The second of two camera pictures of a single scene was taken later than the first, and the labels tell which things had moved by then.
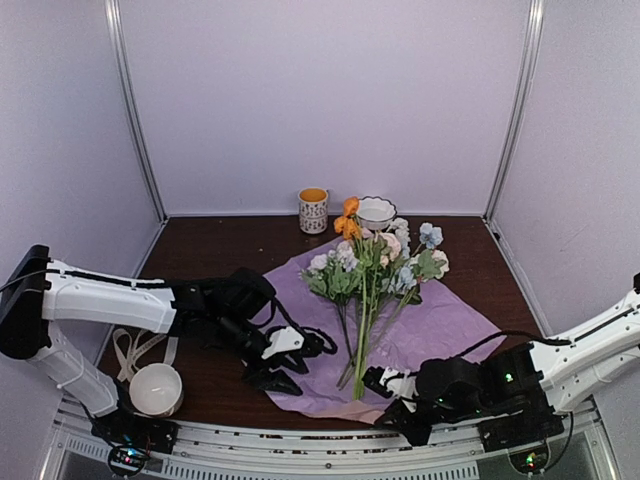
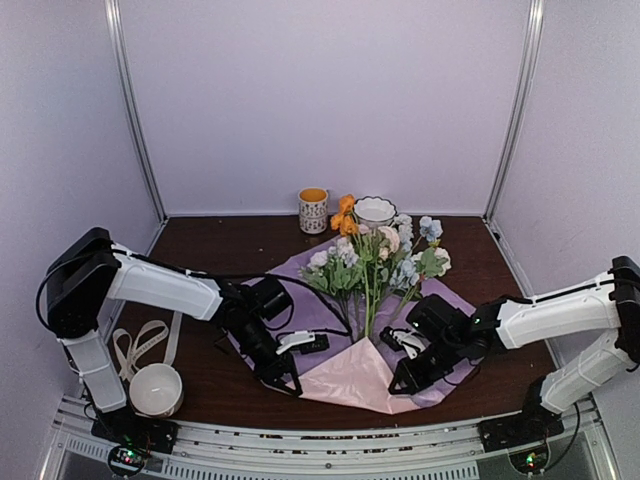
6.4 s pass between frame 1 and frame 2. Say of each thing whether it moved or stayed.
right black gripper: moved
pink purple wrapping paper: moved
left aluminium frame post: stayed
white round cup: stayed
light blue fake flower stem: moved
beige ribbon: stayed
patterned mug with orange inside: stayed
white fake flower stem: stayed
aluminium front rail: stayed
